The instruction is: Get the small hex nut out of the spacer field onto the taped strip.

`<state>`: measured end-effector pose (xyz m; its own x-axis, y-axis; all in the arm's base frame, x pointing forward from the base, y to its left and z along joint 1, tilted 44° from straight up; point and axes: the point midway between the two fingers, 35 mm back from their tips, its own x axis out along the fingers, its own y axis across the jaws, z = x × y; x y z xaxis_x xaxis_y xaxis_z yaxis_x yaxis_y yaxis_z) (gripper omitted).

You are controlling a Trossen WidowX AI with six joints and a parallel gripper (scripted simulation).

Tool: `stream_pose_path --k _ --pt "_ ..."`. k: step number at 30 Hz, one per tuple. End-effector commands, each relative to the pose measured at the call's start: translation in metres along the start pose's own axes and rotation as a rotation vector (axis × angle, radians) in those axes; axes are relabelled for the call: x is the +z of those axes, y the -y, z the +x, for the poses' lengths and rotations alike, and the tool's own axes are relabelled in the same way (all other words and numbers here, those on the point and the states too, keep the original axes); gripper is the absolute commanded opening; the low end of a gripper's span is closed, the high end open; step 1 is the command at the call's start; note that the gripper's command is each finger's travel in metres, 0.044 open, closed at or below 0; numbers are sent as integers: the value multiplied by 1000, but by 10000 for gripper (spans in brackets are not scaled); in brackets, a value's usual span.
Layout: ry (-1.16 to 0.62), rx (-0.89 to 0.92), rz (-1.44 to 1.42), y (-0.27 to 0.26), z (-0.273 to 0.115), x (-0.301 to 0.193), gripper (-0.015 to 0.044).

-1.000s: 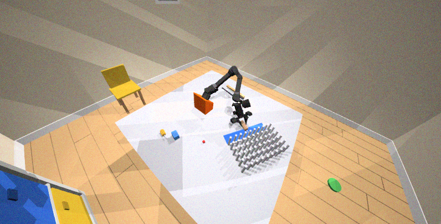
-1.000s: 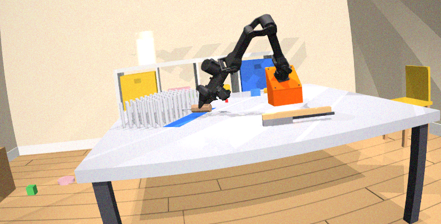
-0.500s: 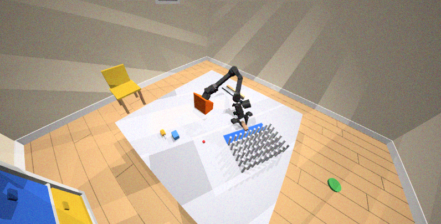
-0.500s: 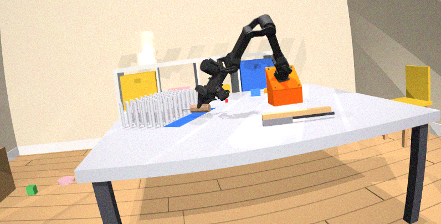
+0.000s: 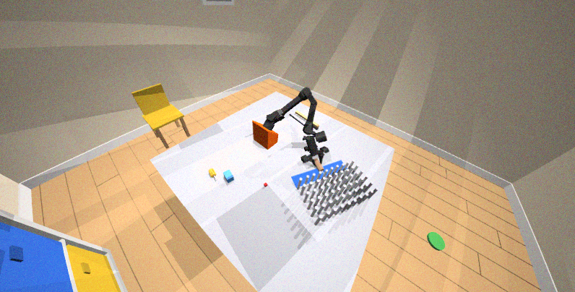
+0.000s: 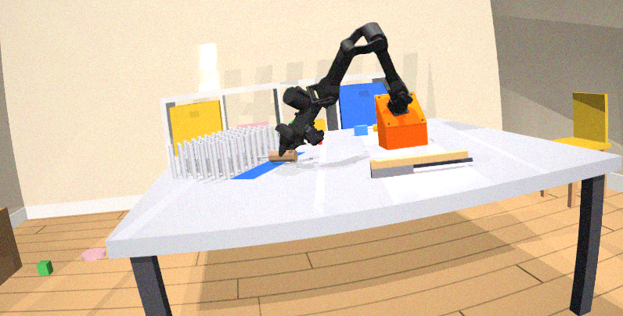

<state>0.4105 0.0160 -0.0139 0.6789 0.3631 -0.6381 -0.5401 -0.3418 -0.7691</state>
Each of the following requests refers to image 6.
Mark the blue flat strip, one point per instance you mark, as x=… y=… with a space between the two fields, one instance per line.
x=258 y=171

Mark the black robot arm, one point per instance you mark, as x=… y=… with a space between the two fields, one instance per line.
x=328 y=89

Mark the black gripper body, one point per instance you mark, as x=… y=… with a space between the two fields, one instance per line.
x=292 y=131

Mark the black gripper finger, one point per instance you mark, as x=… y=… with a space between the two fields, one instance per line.
x=284 y=144
x=295 y=145

